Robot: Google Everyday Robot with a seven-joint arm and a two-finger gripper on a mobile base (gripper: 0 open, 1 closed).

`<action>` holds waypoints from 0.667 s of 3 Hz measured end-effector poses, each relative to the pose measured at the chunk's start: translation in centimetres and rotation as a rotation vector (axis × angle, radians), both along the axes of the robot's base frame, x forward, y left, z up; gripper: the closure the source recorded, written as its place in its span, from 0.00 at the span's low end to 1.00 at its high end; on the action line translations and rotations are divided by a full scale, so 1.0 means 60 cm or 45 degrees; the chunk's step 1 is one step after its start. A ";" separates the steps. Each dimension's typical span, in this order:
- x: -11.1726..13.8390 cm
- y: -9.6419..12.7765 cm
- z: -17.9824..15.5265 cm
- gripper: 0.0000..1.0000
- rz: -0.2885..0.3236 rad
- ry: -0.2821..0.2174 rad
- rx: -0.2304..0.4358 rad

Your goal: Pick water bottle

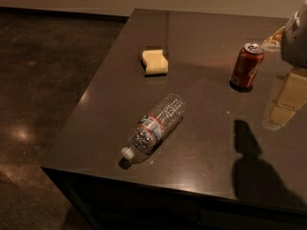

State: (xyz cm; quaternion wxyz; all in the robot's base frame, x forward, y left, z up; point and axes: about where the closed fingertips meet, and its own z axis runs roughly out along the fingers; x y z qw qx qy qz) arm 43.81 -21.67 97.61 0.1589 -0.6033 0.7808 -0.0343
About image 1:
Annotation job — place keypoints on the yellow sponge block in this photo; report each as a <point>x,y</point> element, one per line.
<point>155,62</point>

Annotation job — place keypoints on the red soda can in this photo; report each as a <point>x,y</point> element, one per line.
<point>246,67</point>

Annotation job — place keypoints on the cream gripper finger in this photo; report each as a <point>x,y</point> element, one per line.
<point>273,42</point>
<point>289,94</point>

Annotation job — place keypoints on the grey robot gripper body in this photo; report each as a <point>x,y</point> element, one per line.
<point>295,45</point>

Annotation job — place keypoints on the clear plastic water bottle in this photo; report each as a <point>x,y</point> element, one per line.
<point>154,127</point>

